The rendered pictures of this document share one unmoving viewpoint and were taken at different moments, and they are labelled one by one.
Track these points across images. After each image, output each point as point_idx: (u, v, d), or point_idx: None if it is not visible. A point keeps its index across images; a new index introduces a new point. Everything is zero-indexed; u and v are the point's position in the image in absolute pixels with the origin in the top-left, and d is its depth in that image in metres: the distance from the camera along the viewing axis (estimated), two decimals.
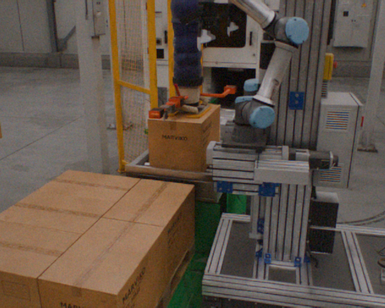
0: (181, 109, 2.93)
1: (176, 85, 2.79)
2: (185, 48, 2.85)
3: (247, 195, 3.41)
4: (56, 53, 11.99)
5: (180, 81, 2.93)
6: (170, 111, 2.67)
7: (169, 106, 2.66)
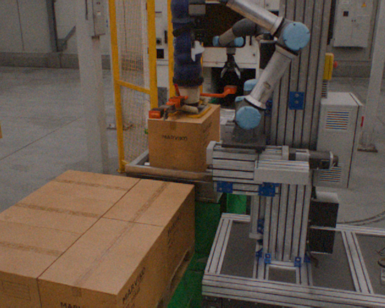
0: (181, 109, 2.93)
1: (176, 85, 2.79)
2: (185, 48, 2.85)
3: (247, 195, 3.41)
4: (56, 53, 11.99)
5: (180, 81, 2.94)
6: (170, 111, 2.67)
7: (169, 106, 2.66)
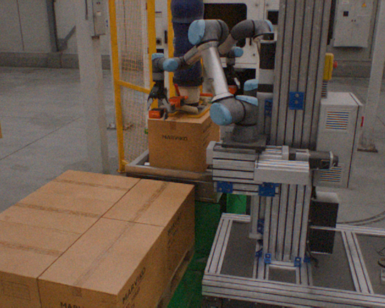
0: (181, 109, 2.93)
1: (176, 85, 2.79)
2: (185, 48, 2.85)
3: (247, 195, 3.41)
4: (56, 53, 11.99)
5: (180, 81, 2.94)
6: (170, 111, 2.67)
7: (169, 106, 2.66)
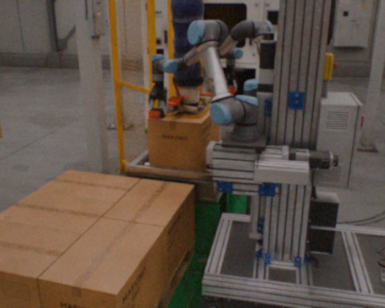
0: (181, 109, 2.93)
1: (176, 85, 2.79)
2: (185, 48, 2.86)
3: (247, 195, 3.41)
4: (56, 53, 11.99)
5: (180, 81, 2.94)
6: (170, 111, 2.67)
7: (169, 106, 2.66)
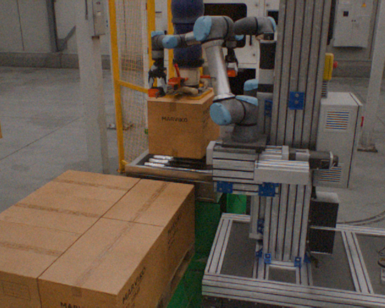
0: (181, 91, 2.88)
1: (176, 65, 2.75)
2: (185, 28, 2.81)
3: (247, 195, 3.41)
4: (56, 53, 11.99)
5: (180, 62, 2.89)
6: (170, 91, 2.62)
7: (169, 85, 2.61)
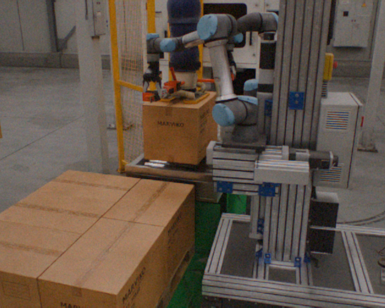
0: (178, 95, 2.81)
1: (172, 68, 2.67)
2: (181, 30, 2.74)
3: (247, 195, 3.41)
4: (56, 53, 11.99)
5: (176, 65, 2.82)
6: (165, 95, 2.55)
7: (164, 88, 2.54)
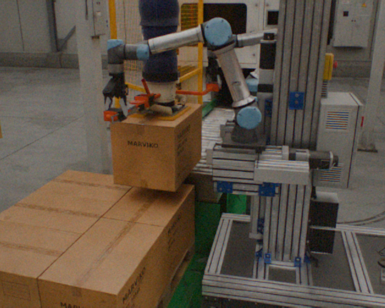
0: (151, 110, 2.40)
1: (144, 79, 2.26)
2: (156, 35, 2.33)
3: (247, 195, 3.41)
4: (56, 53, 11.99)
5: (150, 76, 2.41)
6: (134, 112, 2.14)
7: (133, 105, 2.13)
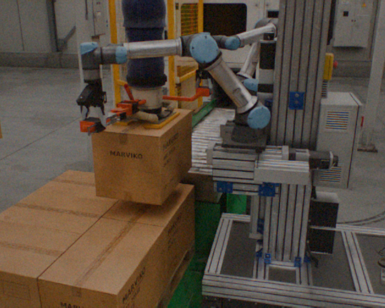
0: (136, 117, 2.23)
1: (127, 85, 2.09)
2: (140, 36, 2.15)
3: (247, 195, 3.41)
4: (56, 53, 11.99)
5: (135, 80, 2.23)
6: (115, 121, 1.97)
7: (113, 113, 1.96)
